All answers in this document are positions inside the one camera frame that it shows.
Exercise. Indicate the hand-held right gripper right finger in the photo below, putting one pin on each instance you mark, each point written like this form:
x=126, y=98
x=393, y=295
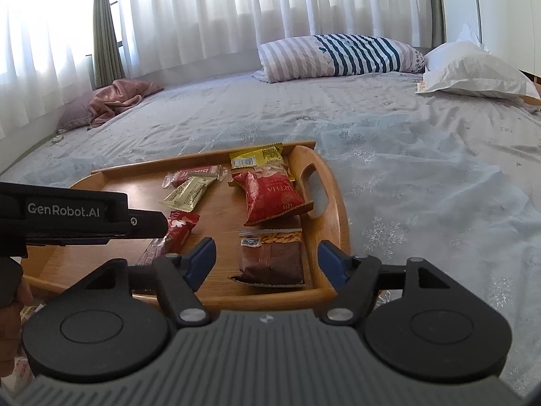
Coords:
x=334, y=264

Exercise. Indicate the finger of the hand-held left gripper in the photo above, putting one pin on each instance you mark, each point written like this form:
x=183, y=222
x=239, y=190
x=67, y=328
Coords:
x=148, y=224

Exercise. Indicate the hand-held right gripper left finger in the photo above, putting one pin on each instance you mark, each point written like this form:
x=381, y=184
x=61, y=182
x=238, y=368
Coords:
x=200, y=262

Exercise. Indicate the dark red peanut bar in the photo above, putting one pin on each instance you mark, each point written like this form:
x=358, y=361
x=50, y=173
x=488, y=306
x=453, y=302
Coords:
x=181, y=228

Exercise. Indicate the wooden tray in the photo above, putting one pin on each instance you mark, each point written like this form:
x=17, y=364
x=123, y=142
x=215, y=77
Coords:
x=224, y=228

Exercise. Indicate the gold snack packet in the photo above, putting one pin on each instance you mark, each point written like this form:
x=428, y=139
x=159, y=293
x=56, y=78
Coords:
x=188, y=192

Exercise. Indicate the brown chocolate snack packet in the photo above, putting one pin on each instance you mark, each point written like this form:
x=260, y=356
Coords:
x=272, y=258

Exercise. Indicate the red biscuit packet clear ends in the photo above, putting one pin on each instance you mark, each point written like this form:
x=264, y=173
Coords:
x=194, y=174

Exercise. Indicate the large red nut packet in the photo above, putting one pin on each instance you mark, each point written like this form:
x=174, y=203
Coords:
x=270, y=196

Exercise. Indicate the cream dotted snack packet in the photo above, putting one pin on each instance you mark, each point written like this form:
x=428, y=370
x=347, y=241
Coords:
x=31, y=312

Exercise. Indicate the yellow snack packet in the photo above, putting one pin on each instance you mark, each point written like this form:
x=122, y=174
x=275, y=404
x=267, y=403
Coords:
x=258, y=158

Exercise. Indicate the white pink clear packet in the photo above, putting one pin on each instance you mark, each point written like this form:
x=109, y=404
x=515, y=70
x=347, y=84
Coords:
x=21, y=376

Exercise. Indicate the person's left hand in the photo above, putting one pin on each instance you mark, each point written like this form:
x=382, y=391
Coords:
x=10, y=338

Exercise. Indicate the purple pillow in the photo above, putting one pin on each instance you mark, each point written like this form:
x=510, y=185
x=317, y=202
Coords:
x=76, y=114

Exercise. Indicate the sheer snowflake cloth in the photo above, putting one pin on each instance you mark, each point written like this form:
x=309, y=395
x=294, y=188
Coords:
x=422, y=198

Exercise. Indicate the pink cloth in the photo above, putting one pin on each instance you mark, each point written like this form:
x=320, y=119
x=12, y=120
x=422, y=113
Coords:
x=118, y=97

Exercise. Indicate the bed with pale sheet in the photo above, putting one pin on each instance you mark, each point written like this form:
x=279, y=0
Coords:
x=253, y=105

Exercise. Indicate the white sheer curtain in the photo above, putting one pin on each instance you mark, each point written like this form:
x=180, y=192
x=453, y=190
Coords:
x=42, y=50
x=253, y=8

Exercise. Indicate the green curtain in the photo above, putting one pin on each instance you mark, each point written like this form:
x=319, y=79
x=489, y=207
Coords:
x=105, y=29
x=437, y=8

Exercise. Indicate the cream paper card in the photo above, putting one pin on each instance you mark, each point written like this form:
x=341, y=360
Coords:
x=422, y=87

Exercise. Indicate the striped pillow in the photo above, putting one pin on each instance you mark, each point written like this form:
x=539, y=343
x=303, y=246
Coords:
x=296, y=57

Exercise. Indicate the white pillow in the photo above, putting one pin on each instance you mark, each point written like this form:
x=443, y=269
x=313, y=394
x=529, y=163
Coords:
x=465, y=72

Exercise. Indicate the brown wooden headboard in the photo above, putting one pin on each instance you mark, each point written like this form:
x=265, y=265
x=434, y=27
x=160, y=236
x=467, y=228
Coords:
x=534, y=93

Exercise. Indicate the white wardrobe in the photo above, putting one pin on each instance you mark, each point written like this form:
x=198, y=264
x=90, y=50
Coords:
x=498, y=8

